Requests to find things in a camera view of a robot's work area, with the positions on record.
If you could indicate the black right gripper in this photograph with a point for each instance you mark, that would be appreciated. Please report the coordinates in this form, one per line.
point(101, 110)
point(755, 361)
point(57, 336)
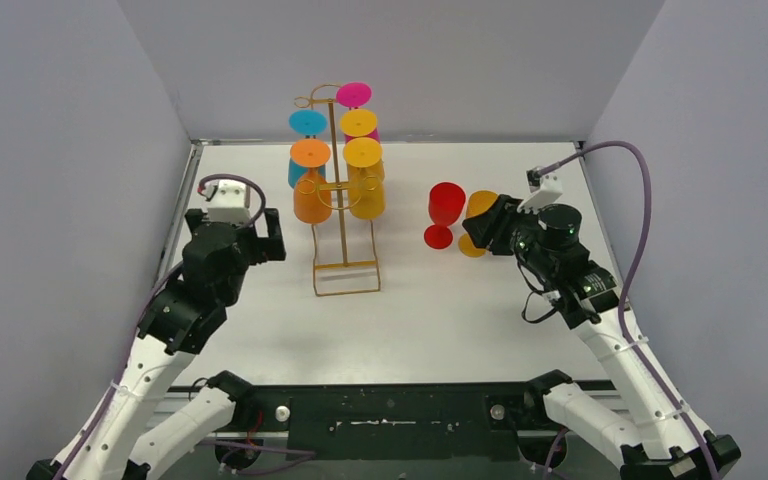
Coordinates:
point(483, 225)

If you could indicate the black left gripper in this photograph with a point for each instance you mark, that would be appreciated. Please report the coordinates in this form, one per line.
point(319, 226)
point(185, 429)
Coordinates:
point(271, 235)

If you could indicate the yellow wine glass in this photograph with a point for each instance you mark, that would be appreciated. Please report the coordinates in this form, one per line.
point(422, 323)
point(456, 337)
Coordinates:
point(358, 122)
point(366, 192)
point(478, 203)

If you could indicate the red wine glass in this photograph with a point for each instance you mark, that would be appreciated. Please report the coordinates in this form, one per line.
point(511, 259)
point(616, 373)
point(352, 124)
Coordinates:
point(445, 205)

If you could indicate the orange wine glass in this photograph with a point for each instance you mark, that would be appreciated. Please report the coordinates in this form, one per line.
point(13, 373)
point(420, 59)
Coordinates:
point(311, 204)

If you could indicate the blue wine glass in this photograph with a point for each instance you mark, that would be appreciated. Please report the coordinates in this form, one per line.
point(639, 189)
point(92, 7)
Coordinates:
point(309, 124)

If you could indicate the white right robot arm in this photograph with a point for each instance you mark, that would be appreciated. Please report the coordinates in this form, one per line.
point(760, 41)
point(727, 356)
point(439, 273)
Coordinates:
point(662, 438)

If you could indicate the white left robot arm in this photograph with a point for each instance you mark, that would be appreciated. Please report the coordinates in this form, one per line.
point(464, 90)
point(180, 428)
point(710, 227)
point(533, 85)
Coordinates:
point(186, 308)

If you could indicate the magenta wine glass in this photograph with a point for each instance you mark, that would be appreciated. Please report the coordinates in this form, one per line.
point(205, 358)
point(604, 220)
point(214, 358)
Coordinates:
point(355, 95)

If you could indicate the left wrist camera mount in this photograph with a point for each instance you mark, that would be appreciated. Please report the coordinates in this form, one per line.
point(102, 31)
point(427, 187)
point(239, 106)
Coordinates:
point(227, 201)

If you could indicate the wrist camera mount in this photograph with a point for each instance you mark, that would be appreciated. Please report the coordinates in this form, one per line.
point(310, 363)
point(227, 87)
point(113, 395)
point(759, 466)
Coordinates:
point(544, 187)
point(227, 201)

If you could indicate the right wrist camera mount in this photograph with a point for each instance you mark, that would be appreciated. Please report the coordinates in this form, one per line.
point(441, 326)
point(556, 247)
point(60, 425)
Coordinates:
point(544, 187)

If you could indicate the gold wire glass rack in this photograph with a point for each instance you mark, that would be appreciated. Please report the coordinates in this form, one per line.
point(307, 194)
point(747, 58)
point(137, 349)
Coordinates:
point(344, 225)

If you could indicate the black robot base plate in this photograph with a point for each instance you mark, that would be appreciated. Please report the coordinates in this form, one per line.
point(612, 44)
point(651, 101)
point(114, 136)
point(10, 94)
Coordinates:
point(496, 421)

